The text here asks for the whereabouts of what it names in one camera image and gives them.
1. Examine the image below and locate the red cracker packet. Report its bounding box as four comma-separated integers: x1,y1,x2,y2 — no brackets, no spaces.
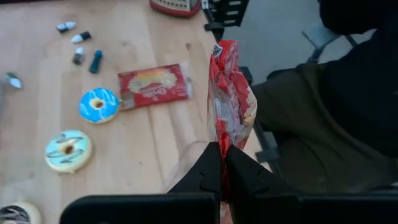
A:
207,39,258,203
118,63,192,110

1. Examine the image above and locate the mint frosted toy donut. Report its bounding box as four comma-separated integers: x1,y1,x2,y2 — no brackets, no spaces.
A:
44,129,93,174

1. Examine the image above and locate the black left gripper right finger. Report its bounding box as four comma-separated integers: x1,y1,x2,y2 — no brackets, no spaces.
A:
224,144,299,200

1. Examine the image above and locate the blue frosted toy donut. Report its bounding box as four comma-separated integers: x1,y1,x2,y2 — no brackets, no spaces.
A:
78,87,121,124

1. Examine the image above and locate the blue marker pen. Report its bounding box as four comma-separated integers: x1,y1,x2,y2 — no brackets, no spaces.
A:
89,49,103,75

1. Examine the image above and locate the white black marker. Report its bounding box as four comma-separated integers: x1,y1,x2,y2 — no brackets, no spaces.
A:
70,30,92,44

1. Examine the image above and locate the person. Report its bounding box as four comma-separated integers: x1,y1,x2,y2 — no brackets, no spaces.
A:
251,0,398,194

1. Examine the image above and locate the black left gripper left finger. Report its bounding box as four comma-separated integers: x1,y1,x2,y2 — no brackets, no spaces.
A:
167,141,222,195

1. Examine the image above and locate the red box grater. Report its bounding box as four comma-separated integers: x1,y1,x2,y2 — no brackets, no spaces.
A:
149,0,202,18

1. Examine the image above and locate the small white green marker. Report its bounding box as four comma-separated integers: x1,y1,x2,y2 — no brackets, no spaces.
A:
5,72,23,90

